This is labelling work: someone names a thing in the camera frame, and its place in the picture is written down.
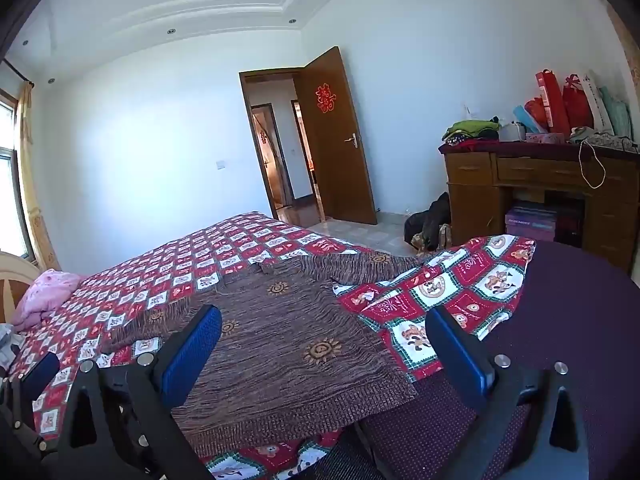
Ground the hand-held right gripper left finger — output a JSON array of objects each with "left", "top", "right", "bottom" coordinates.
[{"left": 47, "top": 304, "right": 224, "bottom": 480}]

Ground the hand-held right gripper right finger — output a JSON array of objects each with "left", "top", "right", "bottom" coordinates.
[{"left": 425, "top": 305, "right": 591, "bottom": 480}]

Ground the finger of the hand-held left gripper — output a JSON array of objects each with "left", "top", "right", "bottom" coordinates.
[{"left": 0, "top": 352, "right": 61, "bottom": 461}]

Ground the brown knit sweater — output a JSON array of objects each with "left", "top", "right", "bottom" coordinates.
[{"left": 102, "top": 250, "right": 426, "bottom": 458}]

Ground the stack of folded clothes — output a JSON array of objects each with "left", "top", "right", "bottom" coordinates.
[{"left": 442, "top": 117, "right": 502, "bottom": 147}]

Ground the grey white cloth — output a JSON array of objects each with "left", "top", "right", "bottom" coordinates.
[{"left": 0, "top": 324, "right": 26, "bottom": 372}]

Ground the pink pillow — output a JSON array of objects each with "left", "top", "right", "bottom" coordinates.
[{"left": 11, "top": 269, "right": 83, "bottom": 331}]

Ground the red printed checkered blanket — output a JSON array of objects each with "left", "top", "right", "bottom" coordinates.
[{"left": 7, "top": 211, "right": 538, "bottom": 480}]

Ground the wooden headboard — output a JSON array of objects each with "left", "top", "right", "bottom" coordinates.
[{"left": 0, "top": 251, "right": 41, "bottom": 321}]

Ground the dark purple dotted cloth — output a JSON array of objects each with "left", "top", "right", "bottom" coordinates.
[{"left": 305, "top": 240, "right": 640, "bottom": 480}]

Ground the dark bag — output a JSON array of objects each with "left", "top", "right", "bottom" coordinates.
[{"left": 404, "top": 192, "right": 452, "bottom": 252}]

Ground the purple cardboard box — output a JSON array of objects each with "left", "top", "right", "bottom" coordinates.
[{"left": 505, "top": 205, "right": 558, "bottom": 242}]

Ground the brown wooden desk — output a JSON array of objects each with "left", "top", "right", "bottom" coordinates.
[{"left": 442, "top": 140, "right": 640, "bottom": 276}]

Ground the window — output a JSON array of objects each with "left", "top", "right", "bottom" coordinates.
[{"left": 0, "top": 87, "right": 36, "bottom": 261}]

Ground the yellow curtain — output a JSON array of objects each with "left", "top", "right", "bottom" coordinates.
[{"left": 15, "top": 82, "right": 62, "bottom": 271}]

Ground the hallway wooden door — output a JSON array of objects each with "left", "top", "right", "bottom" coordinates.
[{"left": 250, "top": 104, "right": 293, "bottom": 208}]

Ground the brown wooden door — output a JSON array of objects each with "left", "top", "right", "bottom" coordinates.
[{"left": 292, "top": 46, "right": 377, "bottom": 226}]

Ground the dark red desk cloth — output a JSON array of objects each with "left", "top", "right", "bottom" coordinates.
[{"left": 439, "top": 139, "right": 640, "bottom": 162}]

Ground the light blue roll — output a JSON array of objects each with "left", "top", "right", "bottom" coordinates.
[{"left": 512, "top": 105, "right": 541, "bottom": 133}]

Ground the small red gift bag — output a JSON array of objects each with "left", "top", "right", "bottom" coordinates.
[{"left": 524, "top": 97, "right": 548, "bottom": 131}]

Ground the patterned grey cloth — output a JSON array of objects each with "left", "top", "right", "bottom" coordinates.
[{"left": 570, "top": 127, "right": 640, "bottom": 155}]

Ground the tall red gift bag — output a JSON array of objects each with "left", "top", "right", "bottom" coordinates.
[{"left": 536, "top": 69, "right": 571, "bottom": 135}]

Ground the wide red gift bag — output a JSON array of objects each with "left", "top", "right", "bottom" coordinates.
[{"left": 562, "top": 74, "right": 596, "bottom": 131}]

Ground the red paper door decoration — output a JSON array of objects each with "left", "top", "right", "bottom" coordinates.
[{"left": 315, "top": 81, "right": 337, "bottom": 113}]

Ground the white paper bag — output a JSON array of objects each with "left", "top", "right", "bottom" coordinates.
[{"left": 580, "top": 70, "right": 615, "bottom": 133}]

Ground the teal bag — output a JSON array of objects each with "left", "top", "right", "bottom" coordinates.
[{"left": 599, "top": 86, "right": 633, "bottom": 137}]

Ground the dark curtain rod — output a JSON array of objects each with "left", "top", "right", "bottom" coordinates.
[{"left": 0, "top": 57, "right": 35, "bottom": 86}]

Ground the brown wooden door frame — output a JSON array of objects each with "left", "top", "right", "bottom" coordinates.
[{"left": 239, "top": 66, "right": 321, "bottom": 221}]

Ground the white cord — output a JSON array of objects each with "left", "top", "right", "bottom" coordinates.
[{"left": 579, "top": 140, "right": 607, "bottom": 190}]

